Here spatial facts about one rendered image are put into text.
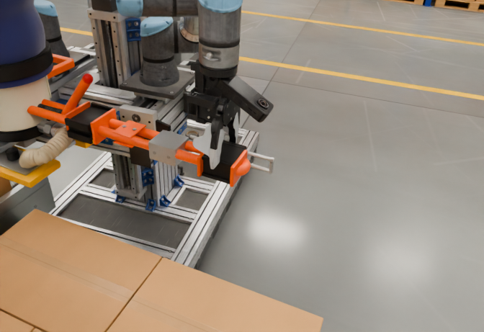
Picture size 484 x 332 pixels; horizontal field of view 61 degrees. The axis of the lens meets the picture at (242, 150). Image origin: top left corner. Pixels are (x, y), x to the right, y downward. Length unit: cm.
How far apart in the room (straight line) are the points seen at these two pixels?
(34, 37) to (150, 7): 36
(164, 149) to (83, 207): 148
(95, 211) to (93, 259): 73
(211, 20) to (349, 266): 184
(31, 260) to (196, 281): 59
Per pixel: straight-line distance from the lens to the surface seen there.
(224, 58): 75
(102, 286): 153
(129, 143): 97
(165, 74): 159
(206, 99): 80
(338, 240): 248
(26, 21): 108
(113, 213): 228
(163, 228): 215
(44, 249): 170
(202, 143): 83
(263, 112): 77
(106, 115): 102
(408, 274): 245
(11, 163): 116
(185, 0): 82
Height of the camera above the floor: 171
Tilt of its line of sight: 34 degrees down
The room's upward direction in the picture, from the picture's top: 4 degrees clockwise
